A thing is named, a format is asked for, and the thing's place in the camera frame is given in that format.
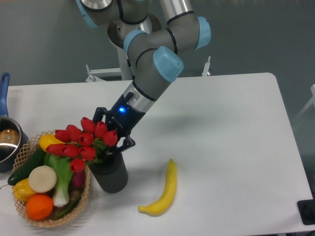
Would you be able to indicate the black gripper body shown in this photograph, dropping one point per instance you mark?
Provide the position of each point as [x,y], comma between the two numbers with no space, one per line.
[122,117]

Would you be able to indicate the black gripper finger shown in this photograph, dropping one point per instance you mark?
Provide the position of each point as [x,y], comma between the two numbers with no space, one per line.
[100,112]
[128,142]

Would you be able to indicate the red tulip bouquet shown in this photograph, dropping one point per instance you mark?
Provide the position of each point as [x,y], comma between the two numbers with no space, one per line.
[83,146]

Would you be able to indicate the dark grey ribbed vase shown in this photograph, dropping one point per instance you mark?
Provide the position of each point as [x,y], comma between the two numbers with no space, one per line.
[112,175]

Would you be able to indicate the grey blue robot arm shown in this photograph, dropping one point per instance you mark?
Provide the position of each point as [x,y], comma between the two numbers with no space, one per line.
[154,56]

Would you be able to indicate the yellow lemon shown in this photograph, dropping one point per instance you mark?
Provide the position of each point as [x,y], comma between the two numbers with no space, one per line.
[48,139]

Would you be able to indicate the purple red radish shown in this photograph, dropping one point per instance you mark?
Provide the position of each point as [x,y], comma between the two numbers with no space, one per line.
[78,179]

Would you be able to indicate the green bok choy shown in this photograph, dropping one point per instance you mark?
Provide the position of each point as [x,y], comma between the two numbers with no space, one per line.
[64,175]

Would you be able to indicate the yellow banana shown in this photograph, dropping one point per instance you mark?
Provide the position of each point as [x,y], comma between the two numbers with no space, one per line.
[165,201]

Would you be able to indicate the woven wicker basket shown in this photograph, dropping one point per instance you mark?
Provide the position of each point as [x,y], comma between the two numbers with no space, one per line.
[25,152]

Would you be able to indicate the green cucumber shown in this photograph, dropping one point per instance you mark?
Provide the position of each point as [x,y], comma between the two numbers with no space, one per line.
[23,172]

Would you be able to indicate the green bean pod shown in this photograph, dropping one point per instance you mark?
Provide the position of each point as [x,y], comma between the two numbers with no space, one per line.
[68,209]

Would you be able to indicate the beige round bun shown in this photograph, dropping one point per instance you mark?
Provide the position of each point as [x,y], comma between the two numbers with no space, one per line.
[42,179]

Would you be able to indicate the orange fruit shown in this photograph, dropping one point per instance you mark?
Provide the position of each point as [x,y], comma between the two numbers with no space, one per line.
[39,206]

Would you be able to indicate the yellow bell pepper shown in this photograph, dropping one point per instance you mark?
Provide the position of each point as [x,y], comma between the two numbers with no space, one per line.
[22,190]

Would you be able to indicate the black device at edge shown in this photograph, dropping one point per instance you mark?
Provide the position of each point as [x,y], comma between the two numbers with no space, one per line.
[307,211]

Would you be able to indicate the blue handled saucepan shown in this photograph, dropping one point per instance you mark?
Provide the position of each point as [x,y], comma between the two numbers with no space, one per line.
[12,137]

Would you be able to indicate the white frame at right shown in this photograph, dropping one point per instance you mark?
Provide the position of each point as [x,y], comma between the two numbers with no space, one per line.
[308,110]

